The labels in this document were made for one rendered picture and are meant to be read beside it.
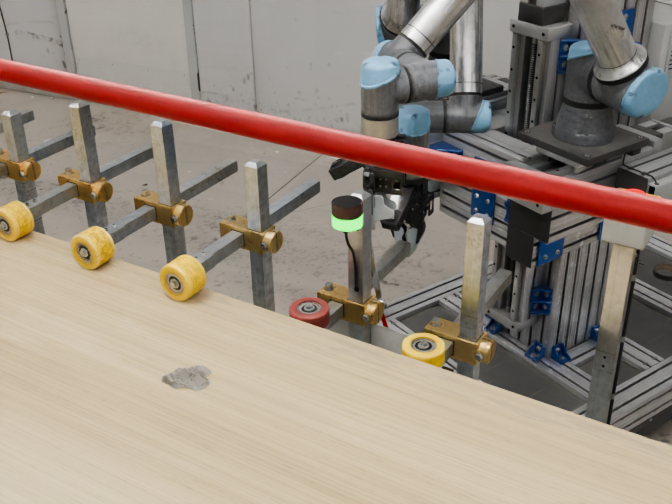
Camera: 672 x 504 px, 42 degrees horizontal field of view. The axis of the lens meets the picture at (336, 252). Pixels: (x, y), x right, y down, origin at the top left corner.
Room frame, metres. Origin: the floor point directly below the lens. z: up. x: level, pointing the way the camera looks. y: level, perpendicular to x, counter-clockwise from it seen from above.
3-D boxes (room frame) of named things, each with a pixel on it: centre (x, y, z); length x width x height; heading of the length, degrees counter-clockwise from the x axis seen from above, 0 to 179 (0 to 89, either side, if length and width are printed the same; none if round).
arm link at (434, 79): (1.69, -0.18, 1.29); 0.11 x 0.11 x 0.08; 23
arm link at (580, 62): (1.99, -0.61, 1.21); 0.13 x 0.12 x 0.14; 23
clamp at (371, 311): (1.54, -0.03, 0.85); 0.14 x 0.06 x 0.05; 58
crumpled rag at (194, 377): (1.23, 0.26, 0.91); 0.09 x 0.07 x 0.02; 83
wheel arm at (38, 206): (1.98, 0.60, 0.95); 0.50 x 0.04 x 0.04; 148
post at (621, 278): (1.26, -0.48, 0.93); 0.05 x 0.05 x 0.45; 58
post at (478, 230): (1.40, -0.26, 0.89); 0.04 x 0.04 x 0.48; 58
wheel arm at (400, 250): (1.61, -0.05, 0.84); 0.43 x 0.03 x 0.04; 148
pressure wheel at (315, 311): (1.44, 0.05, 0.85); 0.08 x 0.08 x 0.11
